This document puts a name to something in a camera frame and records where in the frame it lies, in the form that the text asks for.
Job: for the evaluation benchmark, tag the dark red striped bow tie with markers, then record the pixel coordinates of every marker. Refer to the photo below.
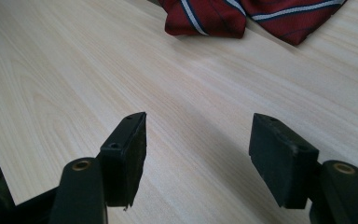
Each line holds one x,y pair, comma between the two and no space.
208,18

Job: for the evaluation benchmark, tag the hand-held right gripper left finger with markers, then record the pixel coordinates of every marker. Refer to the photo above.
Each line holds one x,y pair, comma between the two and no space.
121,168

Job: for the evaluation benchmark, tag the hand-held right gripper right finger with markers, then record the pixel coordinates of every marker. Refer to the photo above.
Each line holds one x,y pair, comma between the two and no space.
286,165

